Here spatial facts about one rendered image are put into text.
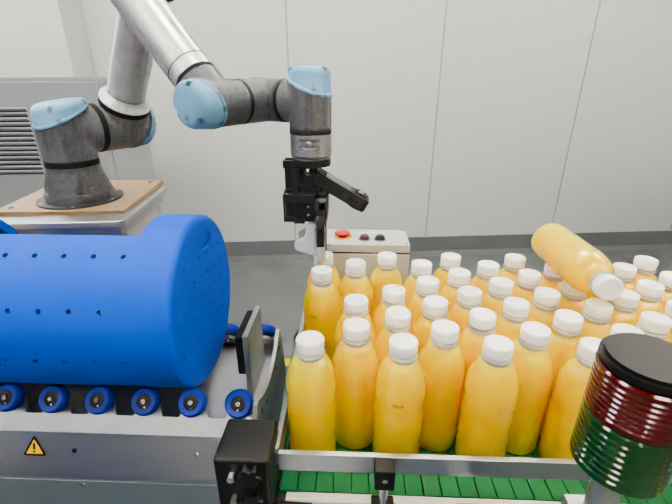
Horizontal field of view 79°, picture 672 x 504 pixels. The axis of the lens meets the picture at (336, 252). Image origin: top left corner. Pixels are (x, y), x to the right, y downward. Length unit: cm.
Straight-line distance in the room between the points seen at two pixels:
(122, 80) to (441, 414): 97
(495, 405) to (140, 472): 56
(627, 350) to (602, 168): 392
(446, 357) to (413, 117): 296
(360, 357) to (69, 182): 81
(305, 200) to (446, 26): 287
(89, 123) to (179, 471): 78
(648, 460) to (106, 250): 63
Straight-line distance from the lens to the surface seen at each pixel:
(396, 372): 58
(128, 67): 111
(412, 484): 68
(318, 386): 58
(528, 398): 68
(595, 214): 436
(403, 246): 91
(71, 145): 113
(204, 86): 70
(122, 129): 118
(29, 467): 91
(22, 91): 243
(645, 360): 35
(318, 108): 73
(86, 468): 86
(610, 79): 412
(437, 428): 68
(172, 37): 77
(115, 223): 102
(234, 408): 70
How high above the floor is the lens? 143
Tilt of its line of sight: 23 degrees down
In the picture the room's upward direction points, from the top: straight up
